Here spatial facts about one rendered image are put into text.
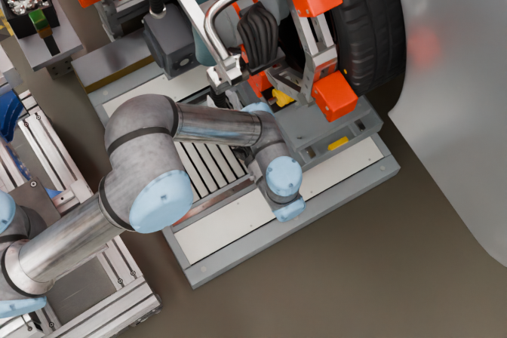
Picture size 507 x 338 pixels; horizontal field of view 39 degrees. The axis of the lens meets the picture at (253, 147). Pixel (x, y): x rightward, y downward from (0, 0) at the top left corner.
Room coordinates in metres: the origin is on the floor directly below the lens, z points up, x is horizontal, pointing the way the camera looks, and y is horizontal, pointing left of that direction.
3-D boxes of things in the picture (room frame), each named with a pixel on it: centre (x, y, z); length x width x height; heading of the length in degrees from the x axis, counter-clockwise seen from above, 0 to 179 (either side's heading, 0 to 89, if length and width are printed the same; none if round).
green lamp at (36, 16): (1.06, 0.63, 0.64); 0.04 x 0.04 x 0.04; 32
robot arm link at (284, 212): (0.50, -0.07, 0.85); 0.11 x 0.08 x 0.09; 33
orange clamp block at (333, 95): (0.75, -0.19, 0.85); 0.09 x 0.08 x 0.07; 32
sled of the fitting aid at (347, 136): (1.11, -0.16, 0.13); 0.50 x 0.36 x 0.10; 32
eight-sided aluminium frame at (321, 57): (1.02, -0.02, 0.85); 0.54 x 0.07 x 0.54; 32
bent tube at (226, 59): (0.87, 0.03, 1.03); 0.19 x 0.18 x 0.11; 122
